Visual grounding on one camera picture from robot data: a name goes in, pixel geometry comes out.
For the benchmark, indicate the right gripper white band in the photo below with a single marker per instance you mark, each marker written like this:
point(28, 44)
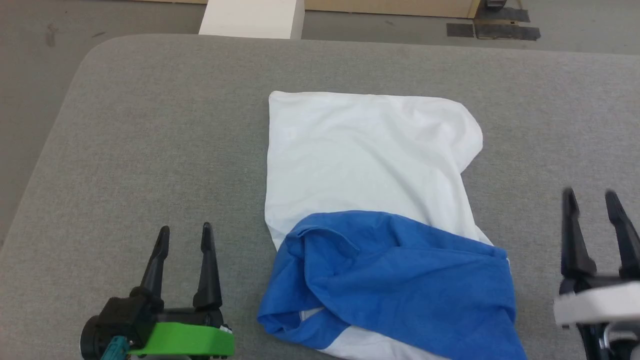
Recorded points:
point(600, 302)

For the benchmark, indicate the white rectangular block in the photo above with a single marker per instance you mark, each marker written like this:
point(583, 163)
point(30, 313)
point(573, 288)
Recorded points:
point(250, 17)

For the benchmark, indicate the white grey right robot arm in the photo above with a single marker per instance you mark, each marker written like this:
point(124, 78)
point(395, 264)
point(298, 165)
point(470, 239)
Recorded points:
point(617, 345)

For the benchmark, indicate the dark furniture foot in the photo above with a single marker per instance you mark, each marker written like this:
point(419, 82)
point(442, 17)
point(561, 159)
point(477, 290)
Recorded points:
point(494, 4)

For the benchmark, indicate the large black floor mat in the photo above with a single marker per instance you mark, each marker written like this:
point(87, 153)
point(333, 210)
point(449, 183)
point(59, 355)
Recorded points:
point(505, 30)

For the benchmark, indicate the small black floor mat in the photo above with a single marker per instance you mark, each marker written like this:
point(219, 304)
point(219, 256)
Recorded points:
point(460, 30)

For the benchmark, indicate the light wooden board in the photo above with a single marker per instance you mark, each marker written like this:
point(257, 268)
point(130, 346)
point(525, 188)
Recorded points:
point(390, 7)

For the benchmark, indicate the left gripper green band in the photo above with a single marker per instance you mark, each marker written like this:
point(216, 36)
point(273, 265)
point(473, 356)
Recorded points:
point(175, 337)

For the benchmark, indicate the blue and white garment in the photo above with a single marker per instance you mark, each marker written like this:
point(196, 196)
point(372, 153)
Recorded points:
point(360, 160)

